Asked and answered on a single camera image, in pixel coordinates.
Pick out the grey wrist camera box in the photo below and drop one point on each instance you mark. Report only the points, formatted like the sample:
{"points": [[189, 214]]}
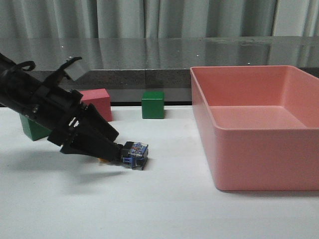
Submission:
{"points": [[75, 70]]}

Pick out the grey curtain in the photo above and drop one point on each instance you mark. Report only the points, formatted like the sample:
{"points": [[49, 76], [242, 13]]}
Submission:
{"points": [[157, 18]]}

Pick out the yellow push button switch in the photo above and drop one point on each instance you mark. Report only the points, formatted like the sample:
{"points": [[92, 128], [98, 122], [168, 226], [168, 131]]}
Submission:
{"points": [[132, 155]]}

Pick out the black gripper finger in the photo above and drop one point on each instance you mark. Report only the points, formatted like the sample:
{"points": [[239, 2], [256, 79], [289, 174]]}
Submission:
{"points": [[90, 145], [94, 127]]}

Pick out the pink plastic bin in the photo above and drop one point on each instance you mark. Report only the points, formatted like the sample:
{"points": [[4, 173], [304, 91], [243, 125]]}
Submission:
{"points": [[259, 126]]}

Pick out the grey stone ledge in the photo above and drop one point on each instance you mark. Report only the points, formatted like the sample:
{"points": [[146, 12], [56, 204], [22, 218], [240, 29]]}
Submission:
{"points": [[126, 67]]}

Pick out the green wooden cube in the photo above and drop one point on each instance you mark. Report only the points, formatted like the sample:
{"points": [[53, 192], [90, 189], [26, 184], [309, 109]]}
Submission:
{"points": [[33, 130], [153, 105]]}

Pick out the pink wooden cube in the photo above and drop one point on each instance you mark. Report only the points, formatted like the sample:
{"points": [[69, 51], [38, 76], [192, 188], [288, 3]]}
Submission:
{"points": [[100, 99]]}

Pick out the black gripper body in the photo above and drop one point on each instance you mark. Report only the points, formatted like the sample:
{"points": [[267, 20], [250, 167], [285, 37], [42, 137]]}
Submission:
{"points": [[68, 110]]}

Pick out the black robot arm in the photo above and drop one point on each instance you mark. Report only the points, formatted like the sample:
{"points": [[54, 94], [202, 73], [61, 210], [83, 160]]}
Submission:
{"points": [[76, 127]]}

